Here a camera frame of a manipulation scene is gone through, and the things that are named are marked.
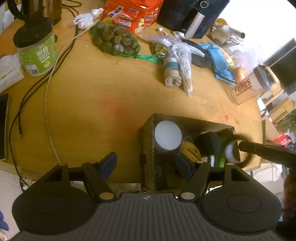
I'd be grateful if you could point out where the large open cardboard box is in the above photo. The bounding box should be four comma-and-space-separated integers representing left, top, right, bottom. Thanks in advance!
261, 115, 280, 142

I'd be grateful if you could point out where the black tape roll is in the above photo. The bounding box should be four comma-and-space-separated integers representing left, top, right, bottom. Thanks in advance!
223, 133, 253, 168

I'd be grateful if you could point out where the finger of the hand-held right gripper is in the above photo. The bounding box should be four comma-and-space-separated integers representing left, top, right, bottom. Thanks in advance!
238, 141, 296, 167

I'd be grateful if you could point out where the black cable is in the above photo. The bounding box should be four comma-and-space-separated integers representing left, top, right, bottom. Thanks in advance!
10, 30, 78, 188

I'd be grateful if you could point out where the white-faced round tin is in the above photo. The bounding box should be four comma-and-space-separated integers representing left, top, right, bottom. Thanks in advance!
153, 120, 183, 153

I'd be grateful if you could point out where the orange snack bag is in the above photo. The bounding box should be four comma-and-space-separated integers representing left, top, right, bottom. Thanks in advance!
102, 0, 163, 34

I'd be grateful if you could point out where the black power cord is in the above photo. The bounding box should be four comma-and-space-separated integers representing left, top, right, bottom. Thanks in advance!
213, 70, 237, 84

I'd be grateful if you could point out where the red packet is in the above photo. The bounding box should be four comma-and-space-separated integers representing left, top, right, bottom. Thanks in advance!
272, 132, 289, 146

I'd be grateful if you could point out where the black round lid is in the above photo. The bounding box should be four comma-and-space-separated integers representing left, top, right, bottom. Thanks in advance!
196, 132, 221, 158

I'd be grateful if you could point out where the steel kettle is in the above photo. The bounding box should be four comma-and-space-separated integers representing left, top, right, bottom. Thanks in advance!
7, 0, 63, 26

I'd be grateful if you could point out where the yellow snack packet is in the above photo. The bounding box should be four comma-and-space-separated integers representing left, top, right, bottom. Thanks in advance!
221, 50, 234, 65

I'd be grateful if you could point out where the green net bag of chestnuts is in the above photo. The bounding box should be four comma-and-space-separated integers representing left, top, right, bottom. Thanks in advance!
92, 21, 162, 64

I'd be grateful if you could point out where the cotton swab pack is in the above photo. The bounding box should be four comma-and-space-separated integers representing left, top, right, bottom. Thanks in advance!
172, 44, 193, 98

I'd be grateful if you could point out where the green hand cream tube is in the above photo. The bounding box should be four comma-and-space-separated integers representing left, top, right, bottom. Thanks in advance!
214, 137, 228, 167

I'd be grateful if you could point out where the small white plastic bag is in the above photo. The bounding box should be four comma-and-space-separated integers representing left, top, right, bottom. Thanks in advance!
73, 8, 104, 30

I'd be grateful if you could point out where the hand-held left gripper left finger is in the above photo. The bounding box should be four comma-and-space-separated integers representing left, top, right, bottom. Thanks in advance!
44, 152, 117, 202

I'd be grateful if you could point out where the person's right hand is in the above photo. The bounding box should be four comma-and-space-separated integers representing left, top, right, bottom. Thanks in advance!
281, 170, 296, 223

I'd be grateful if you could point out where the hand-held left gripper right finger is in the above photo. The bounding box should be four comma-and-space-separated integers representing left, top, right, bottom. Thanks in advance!
176, 153, 252, 202

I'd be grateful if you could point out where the large clear plastic bag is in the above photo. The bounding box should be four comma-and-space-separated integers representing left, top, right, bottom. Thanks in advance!
231, 49, 257, 79

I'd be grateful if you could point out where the grey-lid shaker bottle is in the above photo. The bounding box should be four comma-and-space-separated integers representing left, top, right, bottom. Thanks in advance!
230, 65, 278, 105

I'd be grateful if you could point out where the small cardboard box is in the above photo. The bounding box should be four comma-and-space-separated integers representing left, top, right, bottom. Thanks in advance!
138, 113, 236, 193

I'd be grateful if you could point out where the white plastic bottle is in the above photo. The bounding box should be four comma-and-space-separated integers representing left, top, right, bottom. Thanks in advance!
163, 52, 182, 88

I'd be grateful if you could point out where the black television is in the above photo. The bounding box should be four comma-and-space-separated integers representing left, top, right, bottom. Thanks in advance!
264, 38, 296, 95

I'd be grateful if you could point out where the white tissue box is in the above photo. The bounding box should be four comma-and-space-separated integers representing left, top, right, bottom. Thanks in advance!
0, 53, 25, 93

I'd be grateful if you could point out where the black round kettle base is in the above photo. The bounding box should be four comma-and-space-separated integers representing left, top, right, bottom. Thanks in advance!
181, 39, 213, 68

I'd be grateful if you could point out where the crumpled clear plastic bag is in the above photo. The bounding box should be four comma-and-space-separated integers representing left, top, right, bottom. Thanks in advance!
139, 32, 205, 58

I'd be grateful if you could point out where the black air fryer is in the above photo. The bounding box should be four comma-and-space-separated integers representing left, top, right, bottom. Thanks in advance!
157, 0, 230, 39

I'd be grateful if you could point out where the white cable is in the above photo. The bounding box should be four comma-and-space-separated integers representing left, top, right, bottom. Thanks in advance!
45, 21, 97, 165

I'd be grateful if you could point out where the green label jar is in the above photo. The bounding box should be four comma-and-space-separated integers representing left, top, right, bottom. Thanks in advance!
13, 17, 58, 76

